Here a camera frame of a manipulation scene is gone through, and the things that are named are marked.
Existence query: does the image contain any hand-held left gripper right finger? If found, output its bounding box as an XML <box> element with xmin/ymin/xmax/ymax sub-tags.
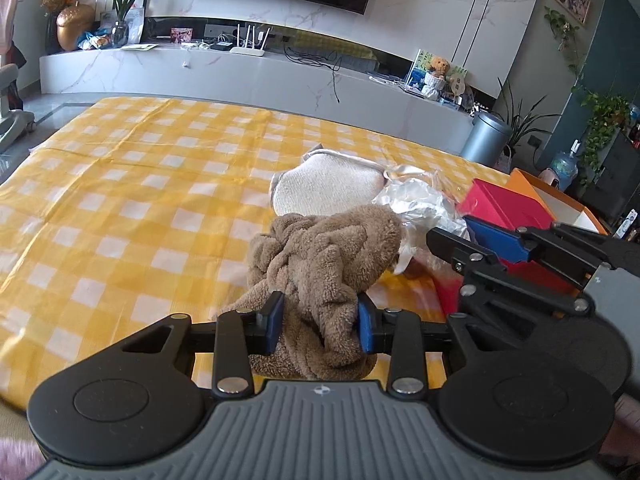
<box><xmin>356</xmin><ymin>292</ymin><xmax>503</xmax><ymax>400</ymax></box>

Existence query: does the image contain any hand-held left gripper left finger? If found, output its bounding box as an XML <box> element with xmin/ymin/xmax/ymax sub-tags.
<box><xmin>122</xmin><ymin>291</ymin><xmax>286</xmax><ymax>400</ymax></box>

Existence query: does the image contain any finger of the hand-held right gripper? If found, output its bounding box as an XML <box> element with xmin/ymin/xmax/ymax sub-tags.
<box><xmin>464</xmin><ymin>216</ymin><xmax>617</xmax><ymax>289</ymax></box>
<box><xmin>426</xmin><ymin>227</ymin><xmax>592</xmax><ymax>317</ymax></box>

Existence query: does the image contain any orange cardboard box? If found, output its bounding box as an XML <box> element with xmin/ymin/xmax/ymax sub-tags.
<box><xmin>505</xmin><ymin>169</ymin><xmax>611</xmax><ymax>236</ymax></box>

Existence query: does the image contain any brown fluffy towel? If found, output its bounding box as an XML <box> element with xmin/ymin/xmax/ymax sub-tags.
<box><xmin>220</xmin><ymin>205</ymin><xmax>403</xmax><ymax>381</ymax></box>

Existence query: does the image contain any clear plastic bag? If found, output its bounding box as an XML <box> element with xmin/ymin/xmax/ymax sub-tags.
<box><xmin>372</xmin><ymin>162</ymin><xmax>473</xmax><ymax>276</ymax></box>

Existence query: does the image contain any beige knitted cloth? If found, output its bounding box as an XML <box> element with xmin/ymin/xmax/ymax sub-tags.
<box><xmin>270</xmin><ymin>144</ymin><xmax>388</xmax><ymax>218</ymax></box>

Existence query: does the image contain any red cube box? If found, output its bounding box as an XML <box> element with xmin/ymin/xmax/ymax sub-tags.
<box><xmin>435</xmin><ymin>178</ymin><xmax>576</xmax><ymax>316</ymax></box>

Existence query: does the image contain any grey trash can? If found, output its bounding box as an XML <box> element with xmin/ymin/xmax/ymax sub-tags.
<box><xmin>460</xmin><ymin>112</ymin><xmax>513</xmax><ymax>167</ymax></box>

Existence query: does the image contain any blue water bottle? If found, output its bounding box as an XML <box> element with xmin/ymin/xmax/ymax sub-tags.
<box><xmin>550</xmin><ymin>142</ymin><xmax>581</xmax><ymax>191</ymax></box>

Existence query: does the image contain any long-leaf potted plant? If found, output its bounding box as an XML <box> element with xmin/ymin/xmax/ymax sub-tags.
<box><xmin>492</xmin><ymin>77</ymin><xmax>561</xmax><ymax>148</ymax></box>

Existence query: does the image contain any dark grey cabinet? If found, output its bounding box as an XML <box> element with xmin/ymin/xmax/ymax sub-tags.
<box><xmin>590</xmin><ymin>130</ymin><xmax>640</xmax><ymax>233</ymax></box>

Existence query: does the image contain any trailing pothos plant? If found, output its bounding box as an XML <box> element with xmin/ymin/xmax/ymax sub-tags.
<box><xmin>572</xmin><ymin>85</ymin><xmax>631</xmax><ymax>186</ymax></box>

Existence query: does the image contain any yellow checked tablecloth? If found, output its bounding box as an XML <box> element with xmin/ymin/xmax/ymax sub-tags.
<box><xmin>0</xmin><ymin>96</ymin><xmax>511</xmax><ymax>411</ymax></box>

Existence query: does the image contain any hanging vine plant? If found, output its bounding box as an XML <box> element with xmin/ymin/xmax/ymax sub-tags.
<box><xmin>544</xmin><ymin>6</ymin><xmax>586</xmax><ymax>76</ymax></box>

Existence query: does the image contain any white marble TV cabinet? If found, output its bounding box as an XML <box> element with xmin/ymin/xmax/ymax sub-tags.
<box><xmin>39</xmin><ymin>15</ymin><xmax>476</xmax><ymax>151</ymax></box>

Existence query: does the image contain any white router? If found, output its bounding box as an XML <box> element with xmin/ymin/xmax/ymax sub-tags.
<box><xmin>229</xmin><ymin>24</ymin><xmax>272</xmax><ymax>56</ymax></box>

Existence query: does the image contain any pink swivel chair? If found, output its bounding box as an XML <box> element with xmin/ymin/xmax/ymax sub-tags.
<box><xmin>0</xmin><ymin>0</ymin><xmax>36</xmax><ymax>151</ymax></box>

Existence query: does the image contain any golden apple ornament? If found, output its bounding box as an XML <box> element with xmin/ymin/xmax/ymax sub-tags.
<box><xmin>56</xmin><ymin>2</ymin><xmax>96</xmax><ymax>52</ymax></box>

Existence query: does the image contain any green plant in glass vase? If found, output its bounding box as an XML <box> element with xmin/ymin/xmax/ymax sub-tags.
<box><xmin>96</xmin><ymin>0</ymin><xmax>163</xmax><ymax>48</ymax></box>

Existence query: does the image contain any black cable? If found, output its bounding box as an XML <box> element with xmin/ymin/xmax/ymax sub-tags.
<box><xmin>285</xmin><ymin>42</ymin><xmax>346</xmax><ymax>106</ymax></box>

